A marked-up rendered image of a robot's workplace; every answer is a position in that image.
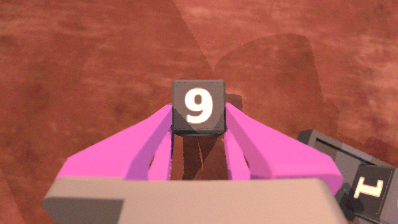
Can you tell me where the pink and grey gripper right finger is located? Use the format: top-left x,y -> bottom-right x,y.
224,103 -> 343,196

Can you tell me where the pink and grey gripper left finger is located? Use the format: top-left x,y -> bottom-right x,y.
56,103 -> 174,181

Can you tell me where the grey calendar cube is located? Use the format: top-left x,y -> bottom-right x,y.
346,164 -> 398,224
171,80 -> 227,136

